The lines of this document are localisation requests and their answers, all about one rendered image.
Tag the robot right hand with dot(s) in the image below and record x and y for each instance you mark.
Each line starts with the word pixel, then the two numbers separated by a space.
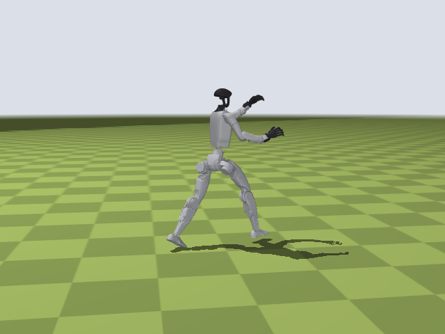
pixel 273 133

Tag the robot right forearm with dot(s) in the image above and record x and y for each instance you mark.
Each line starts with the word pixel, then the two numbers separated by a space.
pixel 254 138

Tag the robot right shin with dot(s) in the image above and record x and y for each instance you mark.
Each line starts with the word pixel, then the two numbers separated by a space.
pixel 251 210

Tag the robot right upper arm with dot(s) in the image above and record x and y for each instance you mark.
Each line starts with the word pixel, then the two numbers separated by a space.
pixel 230 118

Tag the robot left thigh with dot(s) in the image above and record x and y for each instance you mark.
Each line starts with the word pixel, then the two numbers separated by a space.
pixel 201 186

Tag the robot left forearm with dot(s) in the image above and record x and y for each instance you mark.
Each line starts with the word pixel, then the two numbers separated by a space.
pixel 241 111

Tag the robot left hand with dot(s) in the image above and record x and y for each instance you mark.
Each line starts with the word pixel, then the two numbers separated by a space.
pixel 253 100

